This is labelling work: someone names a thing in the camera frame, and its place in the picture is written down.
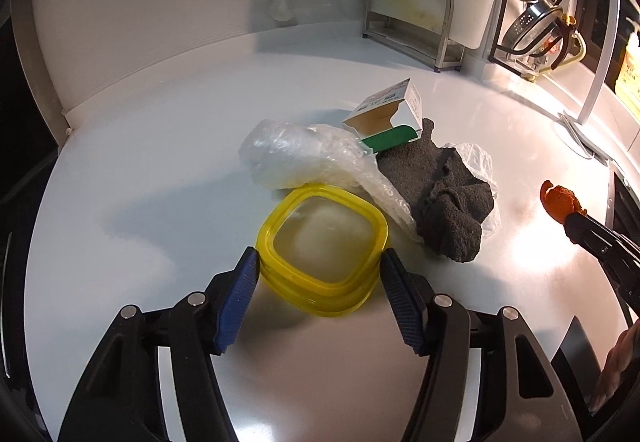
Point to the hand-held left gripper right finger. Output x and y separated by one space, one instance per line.
402 307

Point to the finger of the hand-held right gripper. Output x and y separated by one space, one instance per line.
622 277
610 242

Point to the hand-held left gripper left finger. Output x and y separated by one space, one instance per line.
240 297

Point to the orange peel piece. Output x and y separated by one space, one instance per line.
562 202

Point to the yellow rimmed container lid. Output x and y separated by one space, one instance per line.
272 242

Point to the dark grey sock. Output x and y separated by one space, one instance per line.
450 212

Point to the clear plastic bag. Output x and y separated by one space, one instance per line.
290 152

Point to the green and white carton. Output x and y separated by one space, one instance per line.
400 97

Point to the person's right hand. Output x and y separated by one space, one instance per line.
620 367

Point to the thin clear plastic film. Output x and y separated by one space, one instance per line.
477 157

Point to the yellow detergent bottle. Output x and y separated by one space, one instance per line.
631 72

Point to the hanging metal strainer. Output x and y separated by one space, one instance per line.
530 27

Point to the steel cutting board rack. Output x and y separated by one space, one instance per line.
445 17

